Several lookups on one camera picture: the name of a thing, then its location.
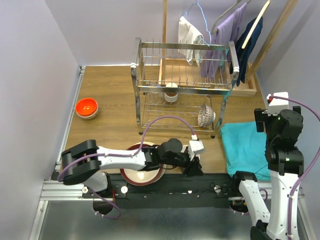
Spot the patterned small bowl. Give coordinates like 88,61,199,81
197,104,216,128

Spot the steel cup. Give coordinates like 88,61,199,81
164,82,179,103

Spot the clear plastic cup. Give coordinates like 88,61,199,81
147,83,164,110

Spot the metal two-tier dish rack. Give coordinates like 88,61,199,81
130,37,239,138

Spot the orange bowl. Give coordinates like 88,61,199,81
75,97,99,120

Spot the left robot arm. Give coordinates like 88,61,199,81
57,135,205,198

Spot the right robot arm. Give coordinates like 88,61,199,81
230,106,304,240

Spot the wooden clothes rack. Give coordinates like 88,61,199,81
157,0,298,97

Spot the teal cloth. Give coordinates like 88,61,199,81
220,121,271,182

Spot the pale green plate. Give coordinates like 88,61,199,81
142,141,167,183

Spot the red rimmed white plate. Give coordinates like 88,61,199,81
119,142,166,187

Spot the navy blue garment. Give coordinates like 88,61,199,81
235,17,264,87

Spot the lavender towel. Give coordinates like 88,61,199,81
200,3,248,80

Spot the wooden hanger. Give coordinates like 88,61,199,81
241,0,271,50

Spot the grey hanger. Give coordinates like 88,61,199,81
211,0,251,36

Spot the white cloth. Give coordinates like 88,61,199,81
178,16,204,67

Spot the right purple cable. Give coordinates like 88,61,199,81
232,97,320,240

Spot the purple cable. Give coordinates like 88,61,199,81
232,97,320,240
57,115,200,220

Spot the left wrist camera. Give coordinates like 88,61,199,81
188,134,205,154

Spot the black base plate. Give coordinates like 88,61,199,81
98,173,248,213

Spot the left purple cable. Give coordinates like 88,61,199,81
57,115,200,220

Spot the blue wire hanger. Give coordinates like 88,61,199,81
182,0,212,46

